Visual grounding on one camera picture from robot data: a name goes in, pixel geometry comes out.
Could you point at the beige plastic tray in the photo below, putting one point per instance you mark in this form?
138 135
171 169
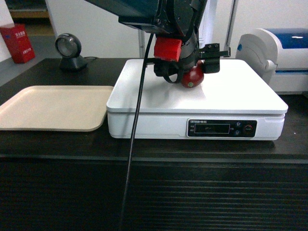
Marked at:
56 108

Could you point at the red fire extinguisher box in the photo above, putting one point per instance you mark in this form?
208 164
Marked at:
17 42

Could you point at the black checkout counter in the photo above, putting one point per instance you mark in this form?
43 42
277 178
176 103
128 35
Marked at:
65 181

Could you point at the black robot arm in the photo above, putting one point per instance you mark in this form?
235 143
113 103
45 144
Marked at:
175 24

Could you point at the white checkout scale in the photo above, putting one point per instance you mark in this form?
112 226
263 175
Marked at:
232 104

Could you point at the dark red mango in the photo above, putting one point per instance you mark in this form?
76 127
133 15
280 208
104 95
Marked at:
194 77

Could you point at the black barcode scanner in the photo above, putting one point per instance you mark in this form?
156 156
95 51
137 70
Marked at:
69 47

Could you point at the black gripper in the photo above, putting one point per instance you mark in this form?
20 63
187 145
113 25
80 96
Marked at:
210 54

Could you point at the white blue label printer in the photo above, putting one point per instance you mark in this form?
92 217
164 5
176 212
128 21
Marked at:
279 56

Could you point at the red camera mount block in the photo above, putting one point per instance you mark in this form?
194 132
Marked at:
167 49

